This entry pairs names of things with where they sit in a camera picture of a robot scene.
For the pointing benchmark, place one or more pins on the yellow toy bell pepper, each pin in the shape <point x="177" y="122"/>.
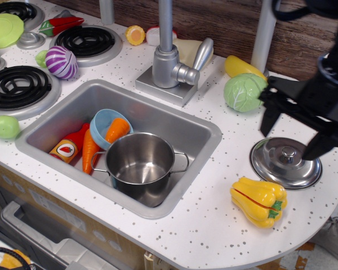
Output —
<point x="261" y="202"/>

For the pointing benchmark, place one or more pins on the steel pot with handles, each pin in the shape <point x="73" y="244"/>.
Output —
<point x="140" y="166"/>

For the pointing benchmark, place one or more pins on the light blue toy bowl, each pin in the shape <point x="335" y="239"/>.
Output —
<point x="101" y="123"/>

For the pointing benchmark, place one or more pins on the green toy cabbage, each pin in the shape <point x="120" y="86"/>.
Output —
<point x="242" y="92"/>

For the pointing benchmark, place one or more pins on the cream toy cheese wedge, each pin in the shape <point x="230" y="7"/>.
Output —
<point x="187" y="50"/>

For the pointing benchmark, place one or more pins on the purple toy onion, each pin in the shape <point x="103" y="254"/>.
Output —
<point x="61" y="62"/>

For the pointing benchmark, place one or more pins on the light green toy plate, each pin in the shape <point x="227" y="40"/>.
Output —
<point x="11" y="29"/>

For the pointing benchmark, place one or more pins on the orange toy carrot in bowl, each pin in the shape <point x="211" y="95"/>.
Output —
<point x="118" y="128"/>

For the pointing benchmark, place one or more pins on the grey support pole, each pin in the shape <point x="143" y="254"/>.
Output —
<point x="107" y="12"/>
<point x="264" y="36"/>

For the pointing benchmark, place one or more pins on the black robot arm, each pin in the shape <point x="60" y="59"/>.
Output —
<point x="328" y="10"/>

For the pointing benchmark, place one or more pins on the left grey support pole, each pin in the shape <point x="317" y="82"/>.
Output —
<point x="107" y="12"/>

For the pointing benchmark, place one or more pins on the front black stove burner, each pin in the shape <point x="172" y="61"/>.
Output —
<point x="27" y="91"/>

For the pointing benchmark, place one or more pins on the red toy chili pepper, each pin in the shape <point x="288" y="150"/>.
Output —
<point x="53" y="27"/>

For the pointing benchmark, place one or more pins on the right grey support pole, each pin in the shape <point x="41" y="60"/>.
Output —
<point x="264" y="36"/>

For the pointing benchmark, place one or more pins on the silver toy sink basin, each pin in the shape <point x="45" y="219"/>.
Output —
<point x="193" y="139"/>

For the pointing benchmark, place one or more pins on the silver toy faucet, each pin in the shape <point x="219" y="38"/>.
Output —
<point x="168" y="78"/>

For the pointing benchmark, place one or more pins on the yellow toy squash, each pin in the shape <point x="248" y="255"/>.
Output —
<point x="234" y="66"/>

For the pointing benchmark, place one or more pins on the red white toy radish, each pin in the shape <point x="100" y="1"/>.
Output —
<point x="153" y="36"/>

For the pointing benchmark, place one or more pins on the steel pot lid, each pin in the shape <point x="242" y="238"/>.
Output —
<point x="280" y="160"/>

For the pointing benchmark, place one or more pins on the red toy ketchup bottle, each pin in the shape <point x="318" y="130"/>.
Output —
<point x="67" y="149"/>

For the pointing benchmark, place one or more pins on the yellow object bottom left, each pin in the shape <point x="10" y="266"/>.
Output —
<point x="10" y="262"/>

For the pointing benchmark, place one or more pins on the grey oven door handle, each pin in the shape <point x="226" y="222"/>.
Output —
<point x="50" y="241"/>

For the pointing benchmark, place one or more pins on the small green toy vegetable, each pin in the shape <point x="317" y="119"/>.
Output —
<point x="41" y="58"/>

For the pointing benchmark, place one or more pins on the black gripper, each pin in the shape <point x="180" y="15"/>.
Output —
<point x="313" y="102"/>

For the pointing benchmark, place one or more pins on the green toy apple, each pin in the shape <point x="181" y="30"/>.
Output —
<point x="9" y="127"/>

